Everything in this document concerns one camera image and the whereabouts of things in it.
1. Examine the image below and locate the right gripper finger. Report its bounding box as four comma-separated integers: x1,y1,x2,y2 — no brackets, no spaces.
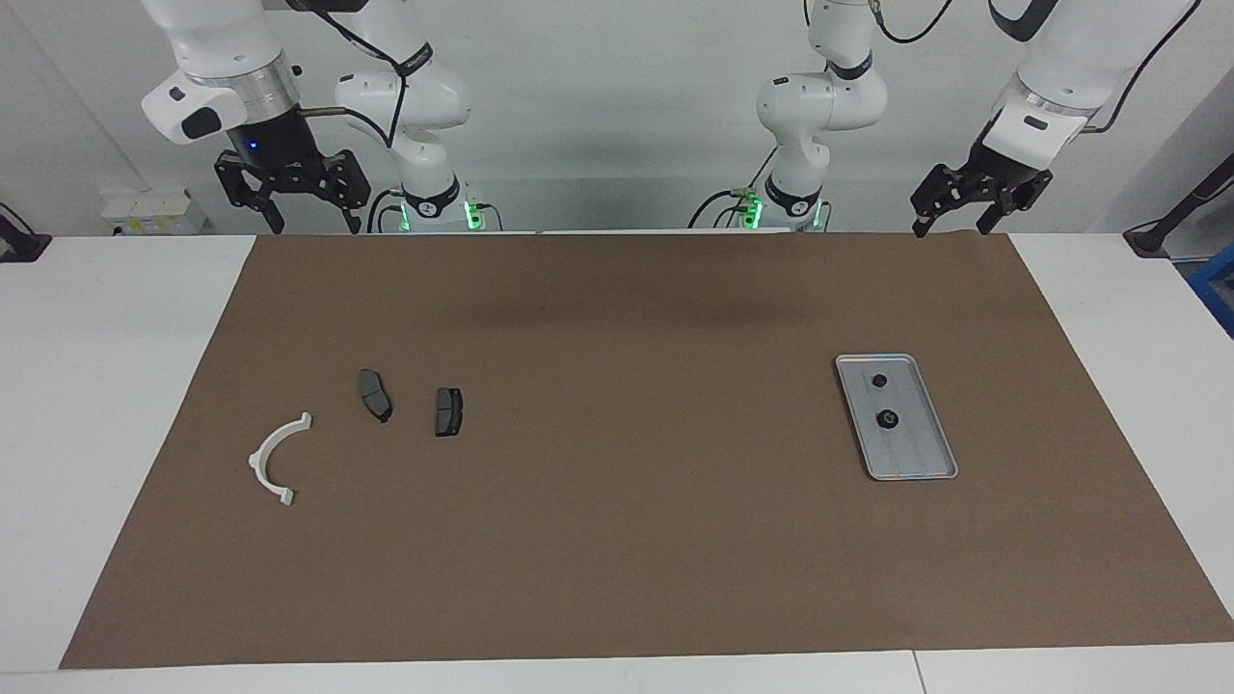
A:
326,149,373,235
214,152,286,235

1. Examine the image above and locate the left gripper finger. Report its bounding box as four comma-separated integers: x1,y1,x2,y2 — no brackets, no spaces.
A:
976,172,1054,235
911,164,970,239

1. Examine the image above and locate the silver metal tray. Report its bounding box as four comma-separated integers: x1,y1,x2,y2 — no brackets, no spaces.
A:
835,353,959,482

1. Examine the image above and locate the white power strip box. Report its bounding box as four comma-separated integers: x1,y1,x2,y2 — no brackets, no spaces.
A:
99,188,208,237

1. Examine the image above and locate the black stand with pole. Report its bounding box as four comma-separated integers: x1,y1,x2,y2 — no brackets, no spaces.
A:
1123,152,1234,257

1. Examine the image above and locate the curved dark grey brake pad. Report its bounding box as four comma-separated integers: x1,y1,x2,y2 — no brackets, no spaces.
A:
358,369,394,425

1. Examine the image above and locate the black stand base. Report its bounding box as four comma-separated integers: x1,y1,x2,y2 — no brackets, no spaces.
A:
0,200,52,264

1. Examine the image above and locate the brown paper table mat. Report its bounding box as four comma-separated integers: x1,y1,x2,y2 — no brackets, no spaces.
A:
60,231,1234,670

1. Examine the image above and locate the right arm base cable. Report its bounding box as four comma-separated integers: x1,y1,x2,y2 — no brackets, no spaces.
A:
366,188,406,234

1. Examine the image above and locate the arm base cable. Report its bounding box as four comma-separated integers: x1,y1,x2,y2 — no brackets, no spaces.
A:
687,145,777,230
366,188,406,234

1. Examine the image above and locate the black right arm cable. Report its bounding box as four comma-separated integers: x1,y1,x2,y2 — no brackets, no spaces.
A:
289,0,430,150

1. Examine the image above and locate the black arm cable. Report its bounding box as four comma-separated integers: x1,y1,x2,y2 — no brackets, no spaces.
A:
289,0,430,150
868,0,1204,136

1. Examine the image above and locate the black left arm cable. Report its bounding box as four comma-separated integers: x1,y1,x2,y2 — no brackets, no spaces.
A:
868,0,1204,136

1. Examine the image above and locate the blue frame piece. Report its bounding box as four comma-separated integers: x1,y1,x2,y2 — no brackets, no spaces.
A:
1189,241,1234,338

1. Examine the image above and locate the left arm base cable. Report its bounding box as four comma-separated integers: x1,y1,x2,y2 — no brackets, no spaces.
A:
687,145,777,230

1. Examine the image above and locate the white semicircular plastic bracket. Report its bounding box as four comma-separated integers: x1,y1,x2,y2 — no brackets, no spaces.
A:
248,412,314,508

